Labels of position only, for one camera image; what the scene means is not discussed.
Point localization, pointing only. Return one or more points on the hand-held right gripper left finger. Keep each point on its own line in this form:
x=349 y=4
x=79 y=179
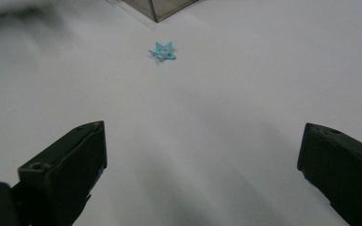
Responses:
x=66 y=169

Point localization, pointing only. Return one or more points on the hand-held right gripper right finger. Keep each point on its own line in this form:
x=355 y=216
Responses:
x=342 y=169

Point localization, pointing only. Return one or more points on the small blue star hair clip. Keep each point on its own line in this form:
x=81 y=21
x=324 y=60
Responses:
x=162 y=52

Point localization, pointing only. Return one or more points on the clear plastic box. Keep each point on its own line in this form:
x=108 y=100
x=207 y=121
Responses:
x=157 y=8

